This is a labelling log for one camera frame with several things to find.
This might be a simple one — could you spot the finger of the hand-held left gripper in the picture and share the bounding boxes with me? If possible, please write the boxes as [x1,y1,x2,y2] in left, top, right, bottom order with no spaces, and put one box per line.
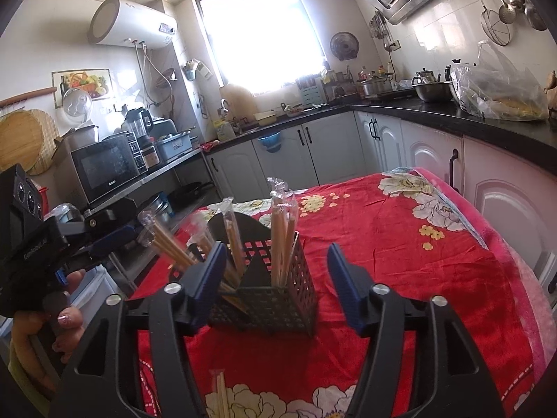
[74,225,141,262]
[65,198,138,241]

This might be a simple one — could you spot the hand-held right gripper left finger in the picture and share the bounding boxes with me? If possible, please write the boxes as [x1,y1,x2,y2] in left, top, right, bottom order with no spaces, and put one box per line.
[50,241,227,418]

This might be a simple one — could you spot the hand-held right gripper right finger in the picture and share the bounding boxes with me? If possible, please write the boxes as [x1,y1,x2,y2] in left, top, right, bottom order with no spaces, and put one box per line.
[327,243,505,418]

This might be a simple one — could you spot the black perforated utensil holder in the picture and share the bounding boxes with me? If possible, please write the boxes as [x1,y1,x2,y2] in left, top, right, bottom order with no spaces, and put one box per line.
[167,211,319,336]

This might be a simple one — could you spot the bunch of chopsticks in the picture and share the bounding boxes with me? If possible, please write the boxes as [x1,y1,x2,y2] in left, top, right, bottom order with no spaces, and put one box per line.
[138,177,301,290]

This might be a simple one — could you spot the person's left forearm green sleeve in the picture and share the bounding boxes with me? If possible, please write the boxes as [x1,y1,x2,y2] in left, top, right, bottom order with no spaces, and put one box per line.
[6,348,50,416]

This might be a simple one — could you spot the hanging kitchen utensils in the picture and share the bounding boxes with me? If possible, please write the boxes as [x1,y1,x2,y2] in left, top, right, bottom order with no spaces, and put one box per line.
[369,11,394,51]

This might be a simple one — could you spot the person's left hand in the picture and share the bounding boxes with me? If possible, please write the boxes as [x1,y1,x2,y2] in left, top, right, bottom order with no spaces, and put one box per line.
[11,270,86,364]

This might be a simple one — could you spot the black microwave oven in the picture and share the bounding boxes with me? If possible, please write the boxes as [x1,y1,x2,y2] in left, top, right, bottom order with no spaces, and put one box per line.
[71,133,149,204]

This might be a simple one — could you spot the stacked steel pots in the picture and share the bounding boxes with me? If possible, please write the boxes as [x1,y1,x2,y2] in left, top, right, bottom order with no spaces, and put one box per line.
[143,194,175,231]

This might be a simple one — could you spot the red floral blanket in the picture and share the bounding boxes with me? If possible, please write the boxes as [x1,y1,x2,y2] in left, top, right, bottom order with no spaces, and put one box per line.
[126,168,553,418]

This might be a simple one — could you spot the black pan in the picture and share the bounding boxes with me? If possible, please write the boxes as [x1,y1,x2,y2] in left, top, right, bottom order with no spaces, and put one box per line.
[167,182,214,207]

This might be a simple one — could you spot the stainless steel shelf table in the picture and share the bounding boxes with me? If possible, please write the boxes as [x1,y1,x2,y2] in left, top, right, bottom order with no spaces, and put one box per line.
[87,148,214,288]

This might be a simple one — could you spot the blue-grey plastic box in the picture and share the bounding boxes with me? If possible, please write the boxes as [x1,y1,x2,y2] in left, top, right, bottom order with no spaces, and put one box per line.
[156,133,194,162]

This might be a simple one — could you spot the blender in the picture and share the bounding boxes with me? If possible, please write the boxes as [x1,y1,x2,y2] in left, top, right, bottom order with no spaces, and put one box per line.
[123,105,159,170]

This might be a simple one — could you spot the round woven mat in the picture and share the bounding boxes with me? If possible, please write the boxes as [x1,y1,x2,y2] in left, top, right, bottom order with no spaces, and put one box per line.
[26,109,59,175]

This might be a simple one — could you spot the round bamboo board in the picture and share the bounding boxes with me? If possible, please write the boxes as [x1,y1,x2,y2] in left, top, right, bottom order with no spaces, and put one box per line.
[0,109,44,172]

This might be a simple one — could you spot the white desk fan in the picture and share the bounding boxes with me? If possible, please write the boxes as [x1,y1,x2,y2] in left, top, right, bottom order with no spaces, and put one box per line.
[61,87,94,118]

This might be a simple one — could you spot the fruit picture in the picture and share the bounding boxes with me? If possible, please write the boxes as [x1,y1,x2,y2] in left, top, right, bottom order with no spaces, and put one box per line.
[51,69,110,109]

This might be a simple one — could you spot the wooden rolling pin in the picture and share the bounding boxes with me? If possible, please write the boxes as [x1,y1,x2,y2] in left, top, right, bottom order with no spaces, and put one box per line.
[0,87,58,107]

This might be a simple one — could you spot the white kitchen cabinets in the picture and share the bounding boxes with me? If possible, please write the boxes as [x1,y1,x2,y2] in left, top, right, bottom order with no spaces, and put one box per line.
[204,111,557,297]

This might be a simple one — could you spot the blue hanging bin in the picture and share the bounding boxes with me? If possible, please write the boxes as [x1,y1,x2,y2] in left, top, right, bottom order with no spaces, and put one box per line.
[258,133,283,153]

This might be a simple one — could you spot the wooden cutting board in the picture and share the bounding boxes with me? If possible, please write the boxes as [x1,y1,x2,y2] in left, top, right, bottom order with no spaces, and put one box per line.
[220,85,257,116]

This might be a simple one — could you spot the white water heater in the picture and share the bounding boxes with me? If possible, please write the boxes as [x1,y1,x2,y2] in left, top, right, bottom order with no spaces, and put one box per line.
[89,0,177,48]

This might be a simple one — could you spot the steel cooking pot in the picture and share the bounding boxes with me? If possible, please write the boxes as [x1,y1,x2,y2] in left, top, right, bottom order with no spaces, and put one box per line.
[359,76,394,99]

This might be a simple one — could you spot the steel bowl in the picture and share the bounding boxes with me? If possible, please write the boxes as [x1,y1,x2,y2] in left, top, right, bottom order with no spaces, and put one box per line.
[413,80,454,103]

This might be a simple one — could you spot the row of condiment bottles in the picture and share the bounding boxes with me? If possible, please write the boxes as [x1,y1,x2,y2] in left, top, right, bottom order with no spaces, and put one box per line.
[359,63,394,80]

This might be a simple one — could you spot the window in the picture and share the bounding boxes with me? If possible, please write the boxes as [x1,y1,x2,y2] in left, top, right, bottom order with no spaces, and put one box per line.
[194,0,329,96]

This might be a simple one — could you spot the clear plastic bag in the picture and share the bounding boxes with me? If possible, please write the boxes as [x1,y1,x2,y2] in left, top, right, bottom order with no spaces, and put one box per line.
[450,40,550,120]

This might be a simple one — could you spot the round wall fan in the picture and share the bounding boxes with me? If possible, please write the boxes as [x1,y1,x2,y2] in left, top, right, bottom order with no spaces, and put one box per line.
[329,31,361,62]

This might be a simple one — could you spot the wire mesh strainer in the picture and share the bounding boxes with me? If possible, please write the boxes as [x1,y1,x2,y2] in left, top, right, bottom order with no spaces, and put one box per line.
[472,0,513,46]

